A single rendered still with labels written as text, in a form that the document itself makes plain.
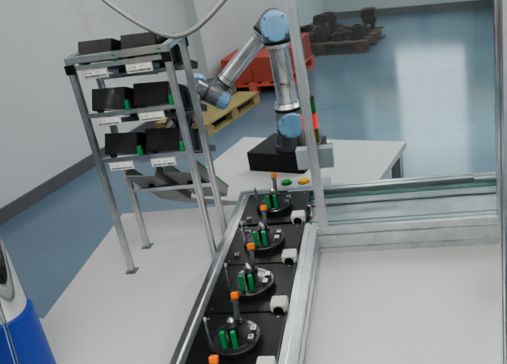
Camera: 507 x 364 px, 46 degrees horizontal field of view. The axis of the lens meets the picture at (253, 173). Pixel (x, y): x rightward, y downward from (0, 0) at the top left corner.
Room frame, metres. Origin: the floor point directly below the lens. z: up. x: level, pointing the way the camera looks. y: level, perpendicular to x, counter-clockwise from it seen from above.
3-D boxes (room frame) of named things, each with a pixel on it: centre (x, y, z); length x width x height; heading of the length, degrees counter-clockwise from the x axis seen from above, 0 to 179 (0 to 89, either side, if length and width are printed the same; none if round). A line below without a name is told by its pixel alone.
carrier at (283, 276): (1.52, 0.07, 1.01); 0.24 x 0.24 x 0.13; 76
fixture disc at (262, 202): (2.01, -0.06, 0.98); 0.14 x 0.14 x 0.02
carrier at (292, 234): (1.76, 0.01, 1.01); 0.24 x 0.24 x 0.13; 76
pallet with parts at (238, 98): (6.32, 0.34, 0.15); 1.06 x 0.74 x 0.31; 147
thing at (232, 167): (2.59, -0.17, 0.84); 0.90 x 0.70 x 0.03; 57
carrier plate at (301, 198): (2.01, -0.06, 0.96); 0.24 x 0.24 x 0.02; 76
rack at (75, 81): (1.97, 0.33, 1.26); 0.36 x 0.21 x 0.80; 76
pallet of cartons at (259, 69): (7.40, -0.45, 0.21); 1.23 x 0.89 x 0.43; 147
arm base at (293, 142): (2.64, -0.20, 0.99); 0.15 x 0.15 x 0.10
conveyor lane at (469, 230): (1.91, -0.34, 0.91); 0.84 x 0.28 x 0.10; 76
